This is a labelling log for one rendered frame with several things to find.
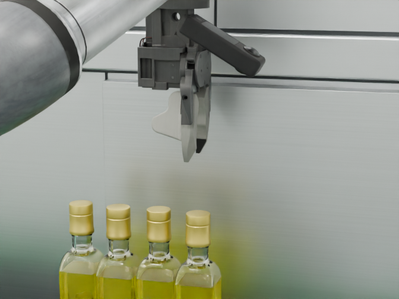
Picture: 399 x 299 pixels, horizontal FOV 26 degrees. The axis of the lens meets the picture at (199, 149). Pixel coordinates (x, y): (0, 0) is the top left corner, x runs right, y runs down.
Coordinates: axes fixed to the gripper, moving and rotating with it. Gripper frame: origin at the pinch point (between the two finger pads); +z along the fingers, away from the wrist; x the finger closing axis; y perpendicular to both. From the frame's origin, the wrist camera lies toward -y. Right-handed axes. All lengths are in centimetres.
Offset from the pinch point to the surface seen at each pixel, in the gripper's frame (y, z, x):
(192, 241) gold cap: 0.3, 12.6, 1.7
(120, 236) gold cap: 10.8, 12.9, 1.4
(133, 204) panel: 13.7, 12.4, -12.3
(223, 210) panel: -0.6, 12.1, -12.3
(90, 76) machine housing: 21.6, -7.0, -15.3
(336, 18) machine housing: -16.2, -16.6, -15.3
